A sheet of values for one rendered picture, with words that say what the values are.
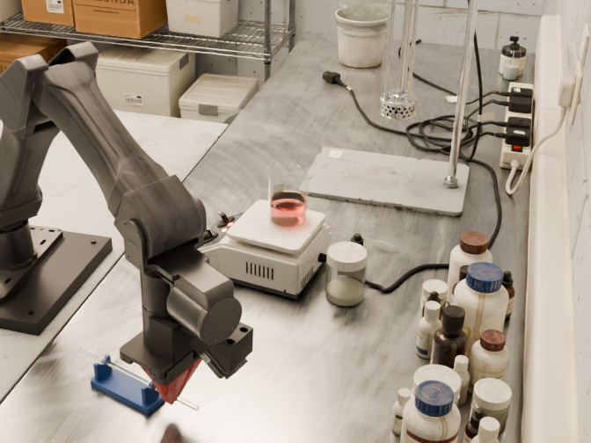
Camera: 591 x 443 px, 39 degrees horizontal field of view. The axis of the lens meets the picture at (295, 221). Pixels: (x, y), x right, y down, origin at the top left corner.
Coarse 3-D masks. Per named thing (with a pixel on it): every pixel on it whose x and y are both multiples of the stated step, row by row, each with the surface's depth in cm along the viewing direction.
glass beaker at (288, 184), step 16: (272, 176) 127; (288, 176) 128; (304, 176) 127; (272, 192) 124; (288, 192) 123; (304, 192) 125; (272, 208) 126; (288, 208) 125; (304, 208) 126; (272, 224) 127; (288, 224) 126
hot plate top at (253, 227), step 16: (256, 208) 132; (240, 224) 128; (256, 224) 128; (304, 224) 128; (320, 224) 129; (240, 240) 125; (256, 240) 124; (272, 240) 124; (288, 240) 124; (304, 240) 124
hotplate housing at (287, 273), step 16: (224, 240) 127; (320, 240) 129; (208, 256) 128; (224, 256) 127; (240, 256) 125; (256, 256) 124; (272, 256) 124; (288, 256) 123; (304, 256) 124; (320, 256) 130; (224, 272) 128; (240, 272) 127; (256, 272) 126; (272, 272) 124; (288, 272) 123; (304, 272) 125; (256, 288) 128; (272, 288) 126; (288, 288) 125
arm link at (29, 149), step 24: (48, 120) 101; (0, 144) 109; (24, 144) 104; (48, 144) 108; (0, 168) 112; (24, 168) 110; (0, 192) 115; (24, 192) 116; (0, 216) 117; (24, 216) 122
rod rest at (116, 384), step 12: (96, 372) 107; (108, 372) 109; (96, 384) 108; (108, 384) 107; (120, 384) 107; (132, 384) 107; (144, 384) 107; (120, 396) 106; (132, 396) 105; (144, 396) 103; (156, 396) 106; (144, 408) 104; (156, 408) 105
